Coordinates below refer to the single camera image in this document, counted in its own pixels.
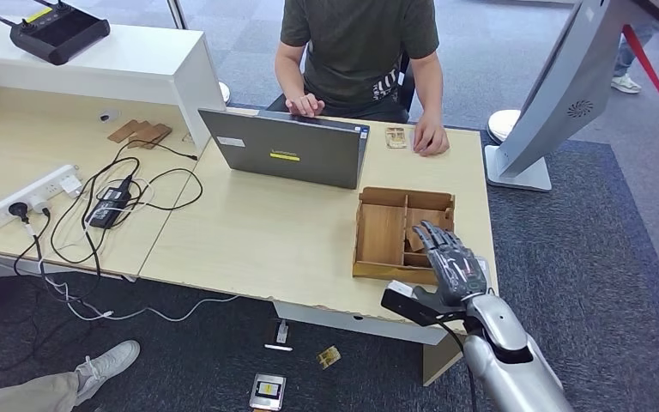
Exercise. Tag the person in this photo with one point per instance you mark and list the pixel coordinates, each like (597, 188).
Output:
(22, 389)
(625, 79)
(358, 51)

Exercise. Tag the person's right hand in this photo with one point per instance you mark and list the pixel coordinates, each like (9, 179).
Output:
(305, 106)

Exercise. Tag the small wooden cutout piece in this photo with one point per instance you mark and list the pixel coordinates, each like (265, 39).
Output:
(396, 138)

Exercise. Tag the small white floor device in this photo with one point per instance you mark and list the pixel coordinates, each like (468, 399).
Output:
(279, 335)

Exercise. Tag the white charger plug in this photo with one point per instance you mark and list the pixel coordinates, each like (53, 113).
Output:
(71, 185)

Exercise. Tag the silver floor socket box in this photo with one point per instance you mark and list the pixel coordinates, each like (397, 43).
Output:
(267, 392)

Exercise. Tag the black office chair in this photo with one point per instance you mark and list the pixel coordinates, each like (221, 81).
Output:
(408, 79)

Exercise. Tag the small gold cutout piece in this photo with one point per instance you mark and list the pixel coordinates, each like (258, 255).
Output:
(328, 357)

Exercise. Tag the grey display kiosk stand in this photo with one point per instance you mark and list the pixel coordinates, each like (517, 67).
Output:
(557, 96)

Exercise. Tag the red barrier tape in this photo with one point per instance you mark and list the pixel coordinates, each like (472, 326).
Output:
(653, 77)

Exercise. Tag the grey metal pole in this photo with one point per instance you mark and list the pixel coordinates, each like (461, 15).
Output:
(177, 14)

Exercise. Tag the flat wooden key card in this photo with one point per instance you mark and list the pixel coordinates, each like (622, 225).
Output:
(426, 216)

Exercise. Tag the black remote controller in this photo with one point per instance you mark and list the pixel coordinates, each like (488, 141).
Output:
(58, 34)

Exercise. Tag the black power adapter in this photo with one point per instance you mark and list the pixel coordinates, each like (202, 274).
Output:
(106, 207)

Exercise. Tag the white desk support bar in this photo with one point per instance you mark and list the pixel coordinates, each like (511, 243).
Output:
(5, 270)

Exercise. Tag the white round stanchion base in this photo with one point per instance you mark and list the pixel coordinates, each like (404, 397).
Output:
(502, 123)
(224, 92)

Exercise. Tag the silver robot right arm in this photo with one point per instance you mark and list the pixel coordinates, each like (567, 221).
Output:
(506, 364)

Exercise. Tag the tilted wooden key card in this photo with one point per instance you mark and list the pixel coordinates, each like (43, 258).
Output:
(412, 244)

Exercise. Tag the wooden desk leg panel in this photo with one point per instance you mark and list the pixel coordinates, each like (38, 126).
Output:
(440, 361)

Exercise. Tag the white power strip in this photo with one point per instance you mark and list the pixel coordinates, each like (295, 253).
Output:
(50, 183)

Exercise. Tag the white mains plug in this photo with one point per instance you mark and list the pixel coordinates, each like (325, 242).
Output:
(38, 203)

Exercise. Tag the wooden compartment box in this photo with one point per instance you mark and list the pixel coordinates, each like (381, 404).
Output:
(380, 233)

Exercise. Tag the white raised counter shelf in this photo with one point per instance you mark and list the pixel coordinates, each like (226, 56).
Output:
(108, 62)

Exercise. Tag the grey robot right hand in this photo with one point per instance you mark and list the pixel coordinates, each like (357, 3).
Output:
(457, 270)

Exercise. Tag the grey laptop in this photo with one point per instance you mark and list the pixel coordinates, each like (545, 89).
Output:
(288, 150)

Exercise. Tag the black mains plug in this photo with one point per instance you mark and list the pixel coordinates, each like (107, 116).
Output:
(19, 211)

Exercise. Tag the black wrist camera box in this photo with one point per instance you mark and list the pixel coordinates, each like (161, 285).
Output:
(409, 307)

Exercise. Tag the person's left hand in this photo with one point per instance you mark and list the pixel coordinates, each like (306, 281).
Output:
(432, 139)

